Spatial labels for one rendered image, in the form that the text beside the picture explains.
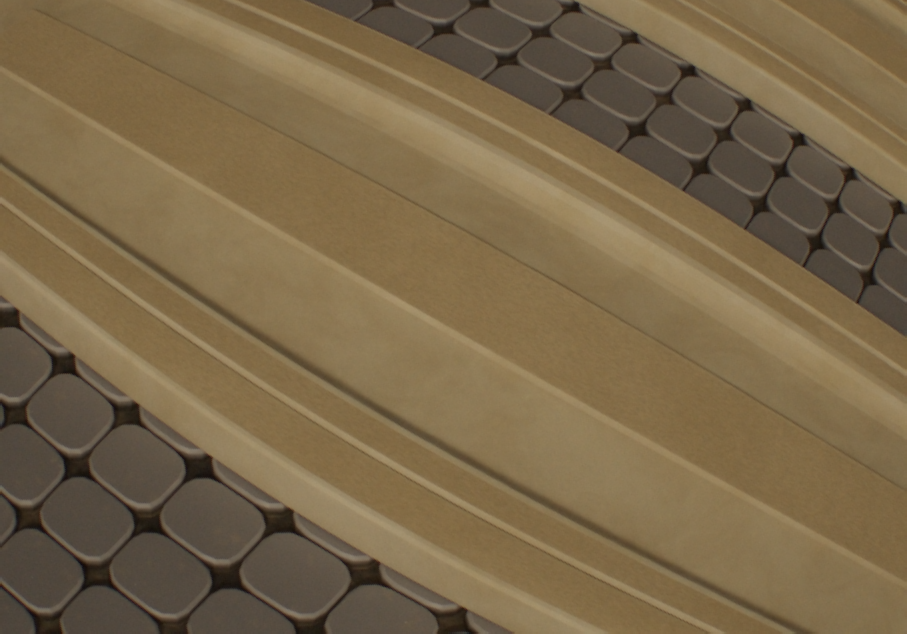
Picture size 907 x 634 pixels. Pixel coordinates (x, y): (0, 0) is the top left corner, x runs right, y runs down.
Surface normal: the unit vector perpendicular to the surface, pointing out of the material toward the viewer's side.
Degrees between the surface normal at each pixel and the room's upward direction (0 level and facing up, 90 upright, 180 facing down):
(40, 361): 0
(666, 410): 0
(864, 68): 11
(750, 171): 0
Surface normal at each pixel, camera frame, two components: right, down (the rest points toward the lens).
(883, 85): 0.07, -0.57
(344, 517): -0.51, 0.55
